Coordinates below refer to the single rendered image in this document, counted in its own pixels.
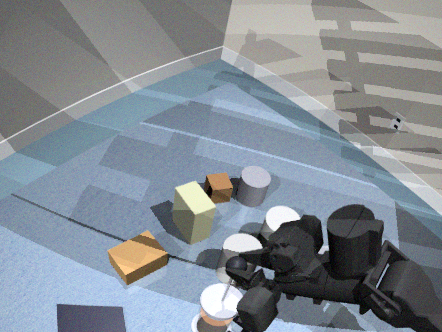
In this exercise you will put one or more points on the white flat bar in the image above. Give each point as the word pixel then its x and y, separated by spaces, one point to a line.
pixel 324 248

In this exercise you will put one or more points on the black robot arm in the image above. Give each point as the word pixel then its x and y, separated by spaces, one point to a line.
pixel 405 296

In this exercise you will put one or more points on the glass coffee press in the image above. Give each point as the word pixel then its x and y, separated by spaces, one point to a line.
pixel 217 310

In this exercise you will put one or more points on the small brown cube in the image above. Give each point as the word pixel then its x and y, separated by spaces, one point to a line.
pixel 218 188

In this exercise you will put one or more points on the white cylinder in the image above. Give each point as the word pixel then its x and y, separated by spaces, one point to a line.
pixel 273 219
pixel 232 246

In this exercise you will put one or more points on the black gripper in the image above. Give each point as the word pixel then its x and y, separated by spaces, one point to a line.
pixel 257 308

